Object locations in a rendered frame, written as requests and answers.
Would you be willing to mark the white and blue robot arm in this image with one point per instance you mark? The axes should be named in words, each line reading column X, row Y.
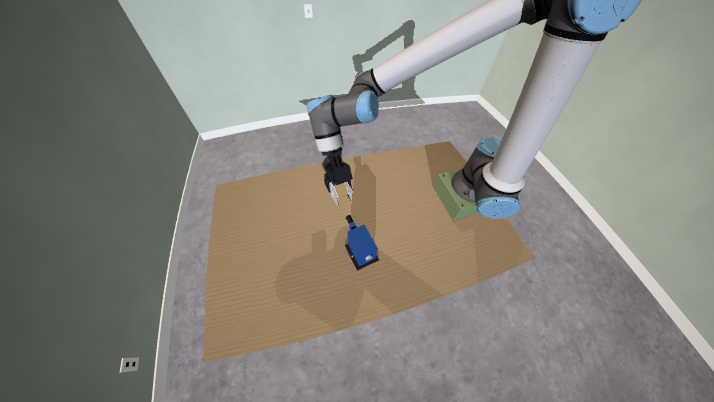
column 557, row 68

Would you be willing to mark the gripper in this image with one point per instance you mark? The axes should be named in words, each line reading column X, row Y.
column 339, row 174

